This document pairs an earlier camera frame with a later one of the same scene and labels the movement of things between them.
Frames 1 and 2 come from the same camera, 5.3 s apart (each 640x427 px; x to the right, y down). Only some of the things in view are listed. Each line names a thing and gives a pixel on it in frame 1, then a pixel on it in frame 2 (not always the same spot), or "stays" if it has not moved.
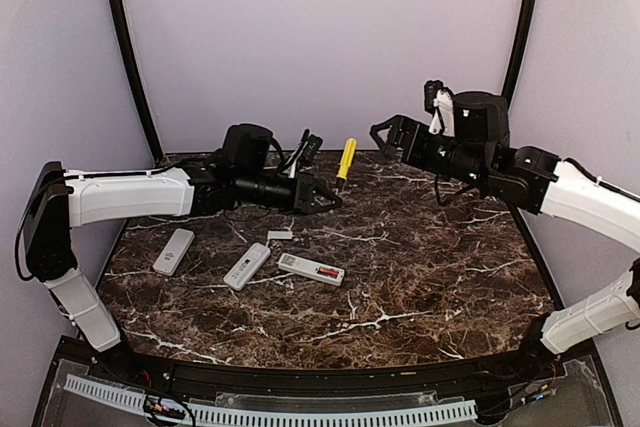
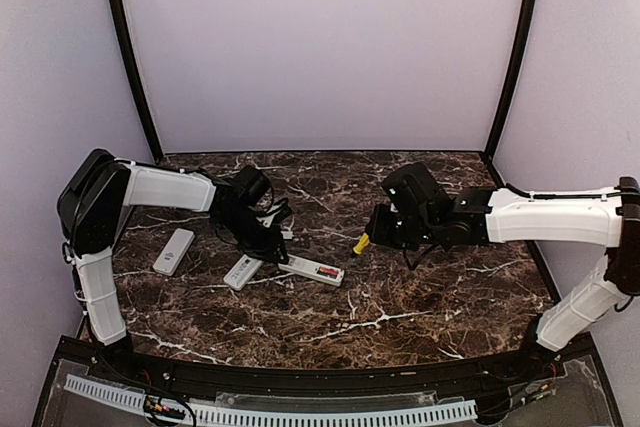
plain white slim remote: (174, 251) stays
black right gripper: (400, 126) → (378, 234)
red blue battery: (329, 272) stays
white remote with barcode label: (239, 275) stays
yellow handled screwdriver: (346, 160) → (363, 242)
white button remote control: (302, 266) stays
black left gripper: (306, 185) → (267, 250)
